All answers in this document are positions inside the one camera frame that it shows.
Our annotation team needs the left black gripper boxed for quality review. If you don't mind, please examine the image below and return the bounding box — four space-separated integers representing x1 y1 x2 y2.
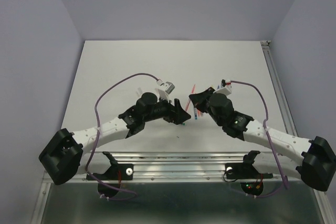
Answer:
143 93 191 124

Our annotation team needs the pink pen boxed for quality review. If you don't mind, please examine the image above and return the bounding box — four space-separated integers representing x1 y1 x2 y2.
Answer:
185 83 196 112

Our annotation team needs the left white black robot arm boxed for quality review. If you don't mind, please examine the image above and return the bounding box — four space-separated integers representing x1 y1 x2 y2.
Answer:
38 92 191 185

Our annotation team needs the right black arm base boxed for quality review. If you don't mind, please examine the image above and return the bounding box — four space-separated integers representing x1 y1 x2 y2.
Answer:
223 151 274 198

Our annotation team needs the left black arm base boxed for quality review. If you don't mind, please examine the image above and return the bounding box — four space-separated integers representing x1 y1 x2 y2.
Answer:
86 152 137 201

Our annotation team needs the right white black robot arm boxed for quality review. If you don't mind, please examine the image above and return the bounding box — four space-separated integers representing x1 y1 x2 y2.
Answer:
189 88 335 191

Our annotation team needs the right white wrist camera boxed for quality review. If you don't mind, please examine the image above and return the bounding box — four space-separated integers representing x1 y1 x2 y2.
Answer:
214 79 232 96

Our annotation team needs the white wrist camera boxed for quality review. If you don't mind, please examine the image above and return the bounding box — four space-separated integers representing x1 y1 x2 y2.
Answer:
156 79 175 102
214 79 232 96

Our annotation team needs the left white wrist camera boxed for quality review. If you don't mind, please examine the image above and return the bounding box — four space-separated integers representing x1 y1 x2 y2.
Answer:
156 79 175 102

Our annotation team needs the right side aluminium rail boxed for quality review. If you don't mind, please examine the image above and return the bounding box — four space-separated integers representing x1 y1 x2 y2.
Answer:
260 40 298 136

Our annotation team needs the aluminium rail frame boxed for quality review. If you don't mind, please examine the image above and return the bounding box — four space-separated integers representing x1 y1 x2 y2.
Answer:
32 153 335 223

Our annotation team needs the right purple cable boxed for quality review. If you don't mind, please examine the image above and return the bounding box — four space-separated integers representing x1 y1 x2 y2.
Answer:
230 80 289 199

